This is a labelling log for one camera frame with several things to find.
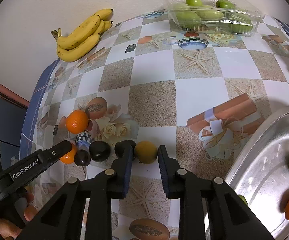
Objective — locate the black plum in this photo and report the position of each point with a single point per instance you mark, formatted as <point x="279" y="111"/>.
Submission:
<point x="99" y="151"/>
<point x="120" y="146"/>
<point x="82" y="158"/>

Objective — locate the clear plastic fruit box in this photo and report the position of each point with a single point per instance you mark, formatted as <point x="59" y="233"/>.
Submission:
<point x="214" y="16"/>

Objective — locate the tan longan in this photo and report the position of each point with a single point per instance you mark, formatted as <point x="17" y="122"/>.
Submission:
<point x="146" y="152"/>

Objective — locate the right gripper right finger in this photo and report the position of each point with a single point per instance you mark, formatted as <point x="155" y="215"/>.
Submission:
<point x="229" y="217"/>

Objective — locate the yellow banana bunch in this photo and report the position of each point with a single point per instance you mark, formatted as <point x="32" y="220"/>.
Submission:
<point x="84" y="38"/>

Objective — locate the large steel bowl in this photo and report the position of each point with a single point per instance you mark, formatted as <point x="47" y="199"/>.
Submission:
<point x="261" y="173"/>

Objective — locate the large green mango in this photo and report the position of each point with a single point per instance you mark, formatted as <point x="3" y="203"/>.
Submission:
<point x="243" y="199"/>

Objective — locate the checkered vinyl tablecloth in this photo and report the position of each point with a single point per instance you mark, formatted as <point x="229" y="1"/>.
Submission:
<point x="201" y="95"/>

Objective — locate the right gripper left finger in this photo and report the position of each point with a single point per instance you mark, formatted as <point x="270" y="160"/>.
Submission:
<point x="62" y="216"/>

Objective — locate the person left hand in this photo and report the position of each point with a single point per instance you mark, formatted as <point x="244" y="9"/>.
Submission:
<point x="10" y="222"/>

